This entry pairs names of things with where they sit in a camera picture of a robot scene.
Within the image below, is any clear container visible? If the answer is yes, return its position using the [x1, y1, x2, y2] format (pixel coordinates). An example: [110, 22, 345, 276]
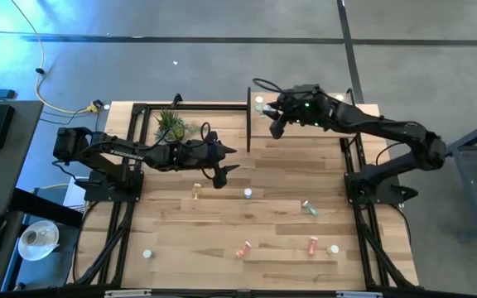
[301, 199, 320, 217]

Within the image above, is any black floor cable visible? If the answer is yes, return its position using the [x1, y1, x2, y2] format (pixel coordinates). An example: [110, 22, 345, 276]
[38, 108, 105, 140]

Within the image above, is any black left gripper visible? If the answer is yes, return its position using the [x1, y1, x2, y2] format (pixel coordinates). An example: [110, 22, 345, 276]
[192, 132, 241, 190]

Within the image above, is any grey metal stand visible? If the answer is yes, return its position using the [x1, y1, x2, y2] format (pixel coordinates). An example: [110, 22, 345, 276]
[445, 112, 477, 243]

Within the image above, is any potted green plant black pot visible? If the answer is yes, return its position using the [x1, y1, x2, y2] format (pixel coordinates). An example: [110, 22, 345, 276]
[154, 108, 210, 144]

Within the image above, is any pink medicine bottle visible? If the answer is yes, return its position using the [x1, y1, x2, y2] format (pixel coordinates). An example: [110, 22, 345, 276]
[234, 240, 253, 260]
[306, 236, 320, 257]

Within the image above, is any white box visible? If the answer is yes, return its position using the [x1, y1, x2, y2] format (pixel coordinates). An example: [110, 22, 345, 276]
[61, 176, 90, 209]

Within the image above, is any wooden shelf with black frame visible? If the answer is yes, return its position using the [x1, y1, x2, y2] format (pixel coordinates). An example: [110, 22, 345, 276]
[246, 85, 367, 154]

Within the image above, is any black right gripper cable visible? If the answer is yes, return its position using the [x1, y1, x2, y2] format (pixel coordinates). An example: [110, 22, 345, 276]
[251, 77, 284, 95]

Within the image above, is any silver metal bracket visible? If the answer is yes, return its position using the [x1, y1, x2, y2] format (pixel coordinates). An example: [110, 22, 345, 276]
[335, 291, 383, 298]
[104, 289, 152, 298]

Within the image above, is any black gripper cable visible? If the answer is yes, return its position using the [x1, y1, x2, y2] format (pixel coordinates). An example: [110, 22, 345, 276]
[251, 77, 284, 95]
[199, 121, 212, 144]

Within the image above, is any black desk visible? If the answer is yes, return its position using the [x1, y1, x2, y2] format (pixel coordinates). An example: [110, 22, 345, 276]
[0, 188, 84, 293]
[0, 99, 45, 219]

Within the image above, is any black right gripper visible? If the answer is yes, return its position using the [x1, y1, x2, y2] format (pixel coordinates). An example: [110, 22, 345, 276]
[270, 84, 331, 140]

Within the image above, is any black lower desk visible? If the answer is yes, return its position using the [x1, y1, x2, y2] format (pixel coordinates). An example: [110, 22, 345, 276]
[0, 188, 84, 293]

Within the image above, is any black aluminium rig frame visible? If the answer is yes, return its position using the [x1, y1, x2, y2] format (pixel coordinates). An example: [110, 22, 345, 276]
[67, 93, 421, 298]

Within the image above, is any yellow cable plug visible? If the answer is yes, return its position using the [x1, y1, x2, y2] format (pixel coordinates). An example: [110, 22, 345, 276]
[85, 99, 104, 115]

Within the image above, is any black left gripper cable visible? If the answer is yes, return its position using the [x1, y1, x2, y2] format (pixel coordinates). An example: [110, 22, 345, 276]
[199, 121, 212, 144]

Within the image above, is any black cable bundle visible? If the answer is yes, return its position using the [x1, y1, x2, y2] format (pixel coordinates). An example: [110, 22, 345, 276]
[71, 201, 137, 286]
[356, 205, 416, 290]

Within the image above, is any black floor tape strip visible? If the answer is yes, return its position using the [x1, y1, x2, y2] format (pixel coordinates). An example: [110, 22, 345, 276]
[0, 31, 477, 46]
[336, 0, 365, 104]

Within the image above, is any pale yellow floor cable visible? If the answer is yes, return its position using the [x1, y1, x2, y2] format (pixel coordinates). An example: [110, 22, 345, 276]
[9, 0, 99, 115]

